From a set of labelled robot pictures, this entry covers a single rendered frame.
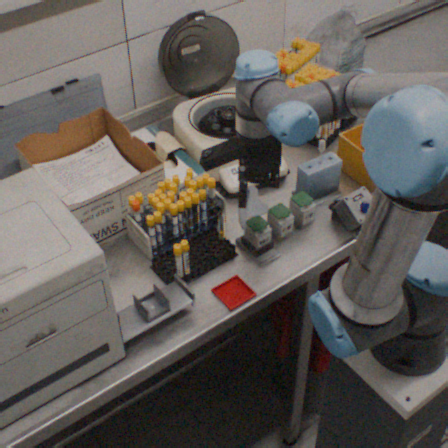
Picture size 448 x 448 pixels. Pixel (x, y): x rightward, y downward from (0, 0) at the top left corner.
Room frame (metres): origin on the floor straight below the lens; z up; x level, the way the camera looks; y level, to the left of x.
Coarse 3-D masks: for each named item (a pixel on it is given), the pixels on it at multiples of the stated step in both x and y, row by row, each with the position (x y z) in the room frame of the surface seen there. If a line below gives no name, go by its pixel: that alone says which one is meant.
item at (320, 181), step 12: (324, 156) 1.21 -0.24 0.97; (336, 156) 1.21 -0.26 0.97; (300, 168) 1.17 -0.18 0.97; (312, 168) 1.17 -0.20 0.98; (324, 168) 1.17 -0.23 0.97; (336, 168) 1.19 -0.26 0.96; (300, 180) 1.17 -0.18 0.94; (312, 180) 1.15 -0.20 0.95; (324, 180) 1.17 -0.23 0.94; (336, 180) 1.19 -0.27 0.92; (312, 192) 1.16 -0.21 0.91; (324, 192) 1.17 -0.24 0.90; (336, 192) 1.19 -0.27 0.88
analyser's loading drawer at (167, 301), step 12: (156, 288) 0.84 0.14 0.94; (168, 288) 0.87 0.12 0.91; (180, 288) 0.87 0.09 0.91; (144, 300) 0.84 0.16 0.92; (156, 300) 0.84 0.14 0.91; (168, 300) 0.81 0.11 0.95; (180, 300) 0.84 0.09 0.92; (192, 300) 0.84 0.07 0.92; (120, 312) 0.81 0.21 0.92; (132, 312) 0.81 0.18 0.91; (144, 312) 0.79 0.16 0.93; (156, 312) 0.81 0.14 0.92; (168, 312) 0.81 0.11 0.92; (120, 324) 0.78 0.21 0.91; (132, 324) 0.78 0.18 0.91; (144, 324) 0.78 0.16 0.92; (132, 336) 0.75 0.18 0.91
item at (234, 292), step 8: (232, 280) 0.92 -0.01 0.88; (240, 280) 0.92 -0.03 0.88; (216, 288) 0.90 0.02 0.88; (224, 288) 0.90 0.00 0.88; (232, 288) 0.90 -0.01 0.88; (240, 288) 0.90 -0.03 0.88; (248, 288) 0.89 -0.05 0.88; (216, 296) 0.88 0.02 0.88; (224, 296) 0.88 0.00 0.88; (232, 296) 0.88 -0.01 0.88; (240, 296) 0.88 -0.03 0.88; (248, 296) 0.87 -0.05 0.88; (256, 296) 0.88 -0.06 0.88; (224, 304) 0.85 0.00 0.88; (232, 304) 0.86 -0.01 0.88; (240, 304) 0.85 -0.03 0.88
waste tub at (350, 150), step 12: (348, 132) 1.31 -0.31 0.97; (360, 132) 1.33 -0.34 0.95; (348, 144) 1.27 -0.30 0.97; (360, 144) 1.34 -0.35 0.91; (348, 156) 1.26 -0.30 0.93; (360, 156) 1.23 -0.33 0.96; (348, 168) 1.26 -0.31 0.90; (360, 168) 1.23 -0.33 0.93; (360, 180) 1.22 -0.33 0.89; (372, 180) 1.19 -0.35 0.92
